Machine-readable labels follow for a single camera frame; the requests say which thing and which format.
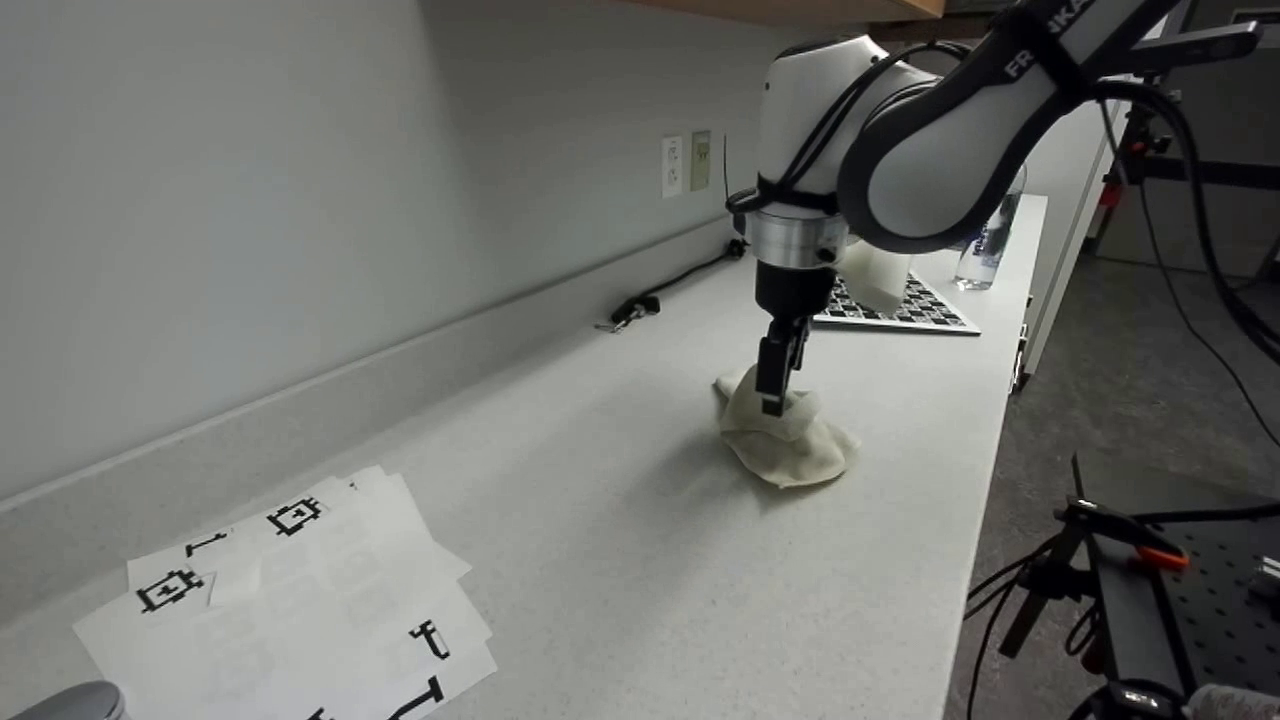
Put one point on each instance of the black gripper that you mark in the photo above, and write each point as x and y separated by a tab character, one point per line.
793	300

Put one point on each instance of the cream wiping cloth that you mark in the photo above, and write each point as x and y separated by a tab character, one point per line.
802	452

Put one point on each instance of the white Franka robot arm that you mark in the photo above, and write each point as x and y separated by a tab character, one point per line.
934	172

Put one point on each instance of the thin black rod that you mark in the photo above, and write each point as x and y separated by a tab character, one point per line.
683	277

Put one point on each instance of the checkerboard calibration board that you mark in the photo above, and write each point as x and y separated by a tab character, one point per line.
934	312

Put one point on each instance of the clear plastic water bottle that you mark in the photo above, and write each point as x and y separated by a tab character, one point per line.
982	266

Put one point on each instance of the black tripod with red knobs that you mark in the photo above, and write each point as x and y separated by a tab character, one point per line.
1133	625

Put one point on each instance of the white paper with black markers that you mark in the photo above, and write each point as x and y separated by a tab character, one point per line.
307	653
335	520

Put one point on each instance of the black perforated breadboard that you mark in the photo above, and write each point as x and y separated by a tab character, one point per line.
1232	601

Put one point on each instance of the grey fabric lump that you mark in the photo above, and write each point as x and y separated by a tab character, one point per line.
1232	706

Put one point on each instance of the grey rounded object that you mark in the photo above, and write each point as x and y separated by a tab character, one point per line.
72	706

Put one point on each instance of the beige wall outlet plate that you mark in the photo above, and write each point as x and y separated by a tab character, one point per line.
700	161

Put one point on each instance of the white wall outlet plate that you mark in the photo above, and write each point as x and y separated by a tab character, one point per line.
673	165

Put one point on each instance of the black camera on red-black stand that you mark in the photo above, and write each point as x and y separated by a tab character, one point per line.
1213	43

